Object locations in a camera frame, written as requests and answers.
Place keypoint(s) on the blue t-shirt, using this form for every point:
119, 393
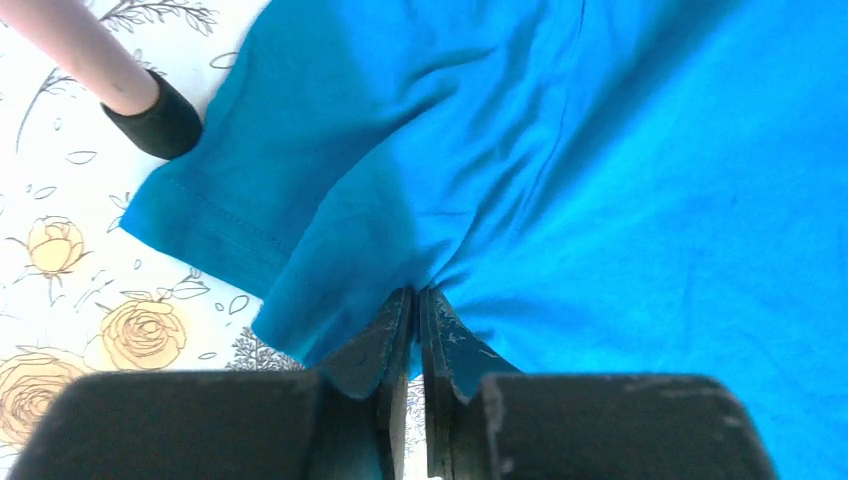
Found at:
596, 186

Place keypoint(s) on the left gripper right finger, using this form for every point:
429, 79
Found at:
485, 419

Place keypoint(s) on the pink music stand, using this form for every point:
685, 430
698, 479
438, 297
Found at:
147, 109

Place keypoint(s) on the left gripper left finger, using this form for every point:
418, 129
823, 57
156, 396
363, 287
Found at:
341, 419

